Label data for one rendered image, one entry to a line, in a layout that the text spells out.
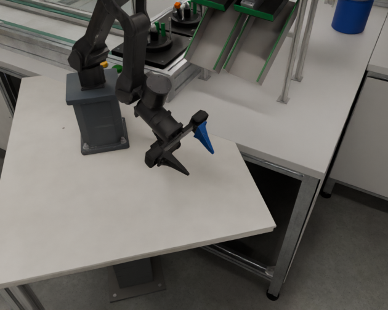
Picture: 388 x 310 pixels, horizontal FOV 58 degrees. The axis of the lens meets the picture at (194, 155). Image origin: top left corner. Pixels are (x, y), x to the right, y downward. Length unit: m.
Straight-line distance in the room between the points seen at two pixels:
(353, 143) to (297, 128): 0.73
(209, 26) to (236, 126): 0.36
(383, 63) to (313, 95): 0.43
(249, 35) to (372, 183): 1.14
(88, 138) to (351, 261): 1.44
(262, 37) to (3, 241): 0.95
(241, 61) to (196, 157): 0.36
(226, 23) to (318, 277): 1.26
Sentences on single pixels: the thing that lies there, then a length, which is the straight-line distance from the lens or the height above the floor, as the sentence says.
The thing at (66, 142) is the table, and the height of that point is 0.86.
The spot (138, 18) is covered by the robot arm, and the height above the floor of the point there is 1.31.
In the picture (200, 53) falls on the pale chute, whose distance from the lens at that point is 1.27.
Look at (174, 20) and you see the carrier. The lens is 1.60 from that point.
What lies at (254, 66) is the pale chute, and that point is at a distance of 1.19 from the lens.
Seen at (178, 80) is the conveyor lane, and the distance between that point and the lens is 1.32.
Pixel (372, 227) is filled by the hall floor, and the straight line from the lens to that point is 2.18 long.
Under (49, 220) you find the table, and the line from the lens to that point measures 0.99.
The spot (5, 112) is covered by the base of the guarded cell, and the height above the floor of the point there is 0.51.
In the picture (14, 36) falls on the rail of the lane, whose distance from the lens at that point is 1.74.
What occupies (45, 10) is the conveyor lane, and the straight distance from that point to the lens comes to 1.96.
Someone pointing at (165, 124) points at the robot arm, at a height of 1.08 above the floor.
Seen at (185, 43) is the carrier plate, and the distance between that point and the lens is 1.45.
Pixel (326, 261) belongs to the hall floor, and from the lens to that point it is 1.96.
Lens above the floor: 1.60
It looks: 43 degrees down
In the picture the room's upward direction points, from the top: straight up
